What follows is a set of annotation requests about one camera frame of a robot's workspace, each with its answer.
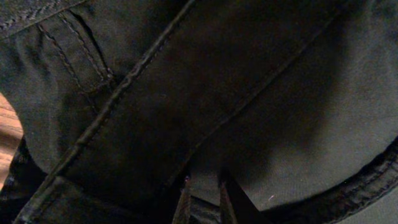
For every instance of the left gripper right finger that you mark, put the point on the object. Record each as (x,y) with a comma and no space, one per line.
(235,205)

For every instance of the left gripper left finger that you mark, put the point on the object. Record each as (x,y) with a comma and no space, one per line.
(182,211)

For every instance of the black pants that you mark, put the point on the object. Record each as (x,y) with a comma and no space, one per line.
(120,100)

